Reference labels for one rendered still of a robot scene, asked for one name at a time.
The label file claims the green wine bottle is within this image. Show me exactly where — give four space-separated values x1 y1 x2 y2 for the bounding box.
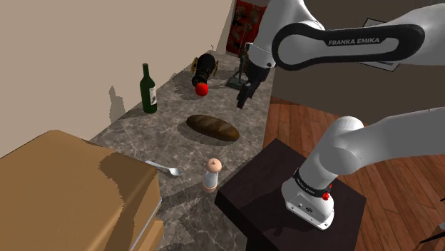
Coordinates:
139 63 158 115

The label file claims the large tan box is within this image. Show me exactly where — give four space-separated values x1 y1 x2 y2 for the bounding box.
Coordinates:
0 129 165 251

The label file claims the brown bread loaf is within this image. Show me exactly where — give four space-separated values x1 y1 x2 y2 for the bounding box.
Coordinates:
185 114 241 143

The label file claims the silver spoon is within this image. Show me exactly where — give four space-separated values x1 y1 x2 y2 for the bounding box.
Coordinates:
144 160 184 177

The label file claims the white and wood pepper mill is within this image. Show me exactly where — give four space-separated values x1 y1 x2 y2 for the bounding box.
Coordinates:
202 158 223 194

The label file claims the dark robot stand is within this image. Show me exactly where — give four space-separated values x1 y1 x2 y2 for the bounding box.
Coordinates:
214 138 368 251

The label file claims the dark bronze figure statue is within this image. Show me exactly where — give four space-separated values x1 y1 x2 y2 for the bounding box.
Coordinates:
225 43 252 91

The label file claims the framed wall picture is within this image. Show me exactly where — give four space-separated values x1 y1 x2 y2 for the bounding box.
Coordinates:
357 18 401 73

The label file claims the red wall poster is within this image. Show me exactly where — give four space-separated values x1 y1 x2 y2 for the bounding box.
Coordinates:
225 0 269 56

